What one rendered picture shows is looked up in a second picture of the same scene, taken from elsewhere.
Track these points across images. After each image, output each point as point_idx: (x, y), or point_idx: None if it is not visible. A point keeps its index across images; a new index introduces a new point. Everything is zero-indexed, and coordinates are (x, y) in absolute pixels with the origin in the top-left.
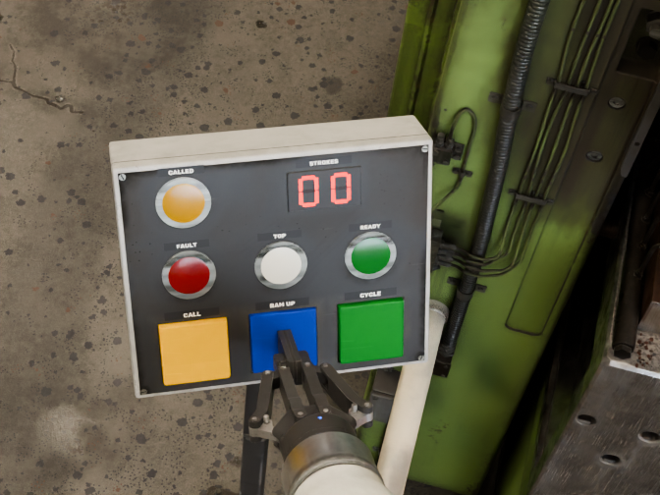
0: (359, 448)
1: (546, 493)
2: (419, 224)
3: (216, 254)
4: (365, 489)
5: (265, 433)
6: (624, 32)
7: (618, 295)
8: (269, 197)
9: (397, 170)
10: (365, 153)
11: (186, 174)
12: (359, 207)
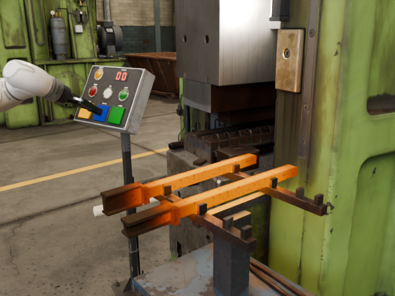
0: (59, 81)
1: (171, 241)
2: (135, 89)
3: (99, 87)
4: (40, 68)
5: None
6: None
7: None
8: (111, 76)
9: (135, 74)
10: (131, 69)
11: (101, 68)
12: (126, 82)
